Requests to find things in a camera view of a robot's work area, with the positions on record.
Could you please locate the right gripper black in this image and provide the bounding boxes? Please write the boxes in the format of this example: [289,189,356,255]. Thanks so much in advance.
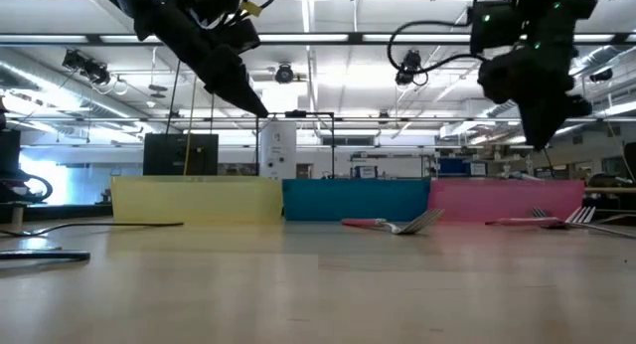
[479,45,592,150]

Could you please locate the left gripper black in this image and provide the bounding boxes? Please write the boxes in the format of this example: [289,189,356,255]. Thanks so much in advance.
[171,0,269,117]

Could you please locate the red-handled silver fork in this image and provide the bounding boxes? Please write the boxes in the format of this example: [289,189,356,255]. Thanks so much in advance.
[484,206,597,231]
[341,207,445,236]

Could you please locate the red plastic bin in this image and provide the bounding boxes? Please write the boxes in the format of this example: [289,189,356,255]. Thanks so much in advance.
[427,178,586,224]

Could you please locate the wooden background table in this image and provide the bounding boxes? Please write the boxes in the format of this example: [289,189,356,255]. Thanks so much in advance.
[584,186,636,195]

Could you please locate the black square panel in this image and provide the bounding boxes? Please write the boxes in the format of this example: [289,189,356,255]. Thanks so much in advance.
[142,132,220,177]

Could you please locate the blue storage crate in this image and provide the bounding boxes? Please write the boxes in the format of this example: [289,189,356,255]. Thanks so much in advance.
[438,157,489,178]

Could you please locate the yellow plastic bin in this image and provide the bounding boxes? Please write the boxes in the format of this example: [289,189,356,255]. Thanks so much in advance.
[109,174,284,225]

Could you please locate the black overhead beam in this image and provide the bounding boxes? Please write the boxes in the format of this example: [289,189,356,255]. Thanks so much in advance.
[0,32,636,44]

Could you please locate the black ceiling device cluster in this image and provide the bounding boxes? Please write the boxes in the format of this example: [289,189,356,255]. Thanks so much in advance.
[62,49,112,86]

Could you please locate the blue plastic bin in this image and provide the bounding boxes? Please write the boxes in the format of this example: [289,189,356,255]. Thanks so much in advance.
[281,178,432,223]

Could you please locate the black hanging cable yellow tie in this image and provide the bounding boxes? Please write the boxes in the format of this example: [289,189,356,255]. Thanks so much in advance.
[543,147,557,180]

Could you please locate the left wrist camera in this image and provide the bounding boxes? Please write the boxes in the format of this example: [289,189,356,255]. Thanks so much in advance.
[231,18,262,55]

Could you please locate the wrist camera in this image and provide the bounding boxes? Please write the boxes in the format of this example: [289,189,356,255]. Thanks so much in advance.
[231,18,262,55]
[469,0,523,55]

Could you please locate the round black ceiling camera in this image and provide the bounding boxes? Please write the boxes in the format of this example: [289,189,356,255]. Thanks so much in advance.
[274,62,295,85]

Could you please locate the thin black stand frame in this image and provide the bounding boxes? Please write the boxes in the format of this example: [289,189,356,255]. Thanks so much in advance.
[254,110,336,180]

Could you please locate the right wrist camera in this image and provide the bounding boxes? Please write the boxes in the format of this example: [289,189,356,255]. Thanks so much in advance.
[469,0,523,55]

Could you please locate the black hanging camera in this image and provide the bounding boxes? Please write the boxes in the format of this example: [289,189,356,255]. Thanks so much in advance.
[395,49,429,87]

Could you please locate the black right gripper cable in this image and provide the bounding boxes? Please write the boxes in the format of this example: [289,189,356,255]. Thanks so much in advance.
[387,19,486,77]

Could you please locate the black machine with hose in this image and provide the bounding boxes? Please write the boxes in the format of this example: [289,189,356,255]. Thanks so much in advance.
[0,128,55,206]

